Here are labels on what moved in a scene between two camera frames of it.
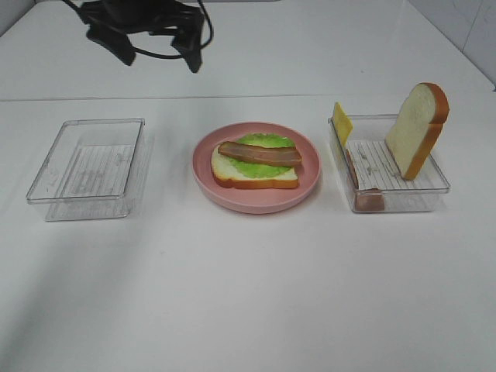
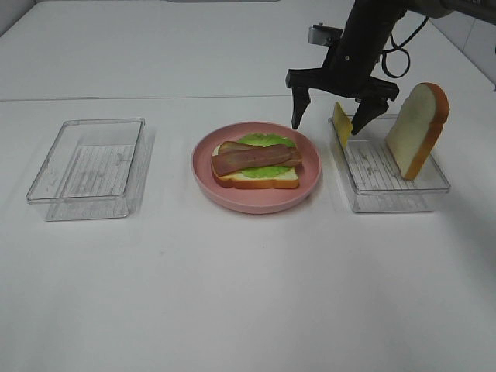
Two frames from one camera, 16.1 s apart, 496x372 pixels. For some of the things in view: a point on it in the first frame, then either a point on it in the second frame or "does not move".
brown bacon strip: (273, 155) does not move
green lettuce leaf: (256, 170) does not move
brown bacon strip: (366, 199) -> (250, 157)
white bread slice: (226, 177) does not move
